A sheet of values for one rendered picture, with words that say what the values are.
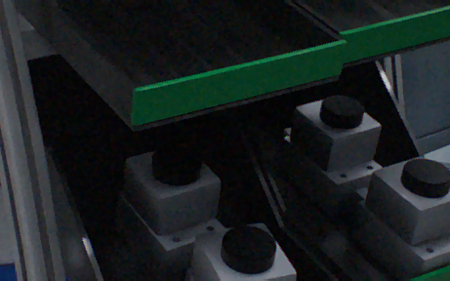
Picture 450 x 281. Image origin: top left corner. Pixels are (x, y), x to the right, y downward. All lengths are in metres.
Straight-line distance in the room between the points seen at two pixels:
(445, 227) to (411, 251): 0.03
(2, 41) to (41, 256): 0.12
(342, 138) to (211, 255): 0.17
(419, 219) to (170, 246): 0.16
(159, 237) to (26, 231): 0.08
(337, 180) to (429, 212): 0.08
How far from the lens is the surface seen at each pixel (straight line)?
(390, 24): 0.60
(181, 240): 0.60
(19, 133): 0.57
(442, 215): 0.65
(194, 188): 0.59
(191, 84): 0.49
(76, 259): 0.60
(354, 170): 0.70
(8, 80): 0.56
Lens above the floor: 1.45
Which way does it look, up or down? 13 degrees down
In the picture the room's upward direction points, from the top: 8 degrees counter-clockwise
